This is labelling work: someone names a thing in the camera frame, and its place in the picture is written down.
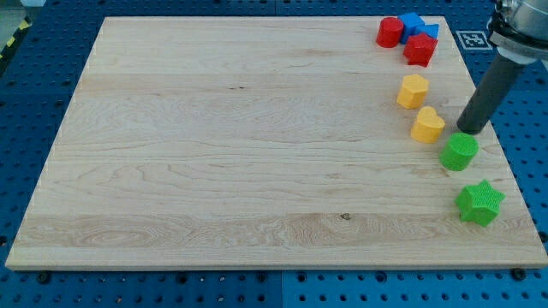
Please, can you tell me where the green cylinder block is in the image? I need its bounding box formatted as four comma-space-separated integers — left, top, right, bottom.
439, 133, 479, 171

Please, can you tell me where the large wooden board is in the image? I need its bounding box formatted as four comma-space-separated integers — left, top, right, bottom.
6, 17, 547, 271

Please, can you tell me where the green star block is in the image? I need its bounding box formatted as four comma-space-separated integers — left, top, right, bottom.
455, 180, 506, 227

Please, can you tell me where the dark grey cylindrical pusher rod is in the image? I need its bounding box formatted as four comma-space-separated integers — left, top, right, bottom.
456, 54, 526, 134

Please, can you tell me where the white fiducial marker tag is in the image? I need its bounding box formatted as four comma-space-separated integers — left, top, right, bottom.
456, 30, 492, 50

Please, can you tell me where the yellow heart block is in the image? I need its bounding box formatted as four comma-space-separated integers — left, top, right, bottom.
410, 106, 445, 144

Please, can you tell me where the blue cube block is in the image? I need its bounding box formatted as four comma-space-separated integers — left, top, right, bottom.
397, 12, 425, 44

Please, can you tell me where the red cylinder block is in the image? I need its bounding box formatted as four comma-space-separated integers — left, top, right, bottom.
376, 17, 404, 48

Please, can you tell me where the blue triangle block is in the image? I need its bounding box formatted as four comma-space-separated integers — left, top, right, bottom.
413, 24, 439, 39

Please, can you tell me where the yellow hexagon block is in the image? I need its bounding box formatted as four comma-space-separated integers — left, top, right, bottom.
396, 74, 430, 109

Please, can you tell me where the red star block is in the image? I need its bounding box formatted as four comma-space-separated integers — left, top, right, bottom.
403, 33, 438, 68

